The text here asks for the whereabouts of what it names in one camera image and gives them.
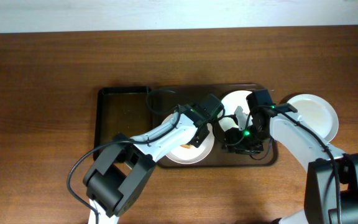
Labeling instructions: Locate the small black tray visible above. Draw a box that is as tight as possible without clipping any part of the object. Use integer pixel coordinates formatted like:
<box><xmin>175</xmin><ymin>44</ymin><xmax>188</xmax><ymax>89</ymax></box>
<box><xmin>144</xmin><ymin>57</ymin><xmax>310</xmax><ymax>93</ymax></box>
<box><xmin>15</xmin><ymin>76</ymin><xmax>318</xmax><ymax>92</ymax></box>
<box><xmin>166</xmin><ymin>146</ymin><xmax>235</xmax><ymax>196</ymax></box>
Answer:
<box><xmin>94</xmin><ymin>86</ymin><xmax>152</xmax><ymax>147</ymax></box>

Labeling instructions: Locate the grey-white plate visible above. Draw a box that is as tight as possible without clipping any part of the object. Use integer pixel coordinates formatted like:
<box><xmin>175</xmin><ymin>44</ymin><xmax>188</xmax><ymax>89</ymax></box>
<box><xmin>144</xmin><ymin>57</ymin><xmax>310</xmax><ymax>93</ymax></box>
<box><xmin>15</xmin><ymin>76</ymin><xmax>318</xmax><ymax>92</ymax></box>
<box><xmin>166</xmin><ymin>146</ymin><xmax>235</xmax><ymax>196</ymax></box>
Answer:
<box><xmin>287</xmin><ymin>94</ymin><xmax>339</xmax><ymax>142</ymax></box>

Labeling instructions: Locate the cream dirty plate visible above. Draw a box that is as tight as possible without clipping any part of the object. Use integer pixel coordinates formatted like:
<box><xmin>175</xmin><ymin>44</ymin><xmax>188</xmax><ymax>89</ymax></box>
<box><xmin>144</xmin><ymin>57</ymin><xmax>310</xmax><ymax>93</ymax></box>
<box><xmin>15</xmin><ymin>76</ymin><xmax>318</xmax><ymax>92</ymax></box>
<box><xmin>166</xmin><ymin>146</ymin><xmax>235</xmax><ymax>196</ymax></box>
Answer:
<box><xmin>219</xmin><ymin>90</ymin><xmax>252</xmax><ymax>131</ymax></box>

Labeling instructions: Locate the pink-white plate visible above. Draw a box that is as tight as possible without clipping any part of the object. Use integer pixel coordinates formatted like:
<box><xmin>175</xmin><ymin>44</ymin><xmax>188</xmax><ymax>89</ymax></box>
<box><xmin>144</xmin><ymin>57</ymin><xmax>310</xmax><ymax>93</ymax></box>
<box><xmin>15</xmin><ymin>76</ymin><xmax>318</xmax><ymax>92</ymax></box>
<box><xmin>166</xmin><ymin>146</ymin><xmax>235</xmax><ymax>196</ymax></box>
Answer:
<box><xmin>165</xmin><ymin>124</ymin><xmax>215</xmax><ymax>165</ymax></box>

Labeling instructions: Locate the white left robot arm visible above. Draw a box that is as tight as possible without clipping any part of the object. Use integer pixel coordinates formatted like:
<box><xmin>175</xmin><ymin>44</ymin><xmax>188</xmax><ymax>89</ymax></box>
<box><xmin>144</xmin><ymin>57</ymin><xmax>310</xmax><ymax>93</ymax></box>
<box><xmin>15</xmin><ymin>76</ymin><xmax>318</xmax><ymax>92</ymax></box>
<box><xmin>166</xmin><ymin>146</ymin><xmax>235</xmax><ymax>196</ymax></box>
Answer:
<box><xmin>83</xmin><ymin>94</ymin><xmax>224</xmax><ymax>223</ymax></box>

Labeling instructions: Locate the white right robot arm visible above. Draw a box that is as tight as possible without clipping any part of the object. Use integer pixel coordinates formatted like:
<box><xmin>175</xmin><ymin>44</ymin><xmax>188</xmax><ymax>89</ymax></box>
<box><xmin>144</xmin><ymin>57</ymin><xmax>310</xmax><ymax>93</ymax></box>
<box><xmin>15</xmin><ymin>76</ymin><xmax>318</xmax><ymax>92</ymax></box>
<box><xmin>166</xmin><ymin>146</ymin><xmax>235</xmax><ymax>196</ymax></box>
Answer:
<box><xmin>222</xmin><ymin>89</ymin><xmax>358</xmax><ymax>224</ymax></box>

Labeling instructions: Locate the green yellow sponge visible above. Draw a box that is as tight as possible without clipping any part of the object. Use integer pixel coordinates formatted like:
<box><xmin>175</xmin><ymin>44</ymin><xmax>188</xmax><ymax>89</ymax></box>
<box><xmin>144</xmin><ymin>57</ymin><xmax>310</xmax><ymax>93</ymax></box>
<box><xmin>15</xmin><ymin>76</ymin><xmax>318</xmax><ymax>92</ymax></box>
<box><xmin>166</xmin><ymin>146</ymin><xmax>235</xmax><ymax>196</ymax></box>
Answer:
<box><xmin>181</xmin><ymin>144</ymin><xmax>193</xmax><ymax>149</ymax></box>

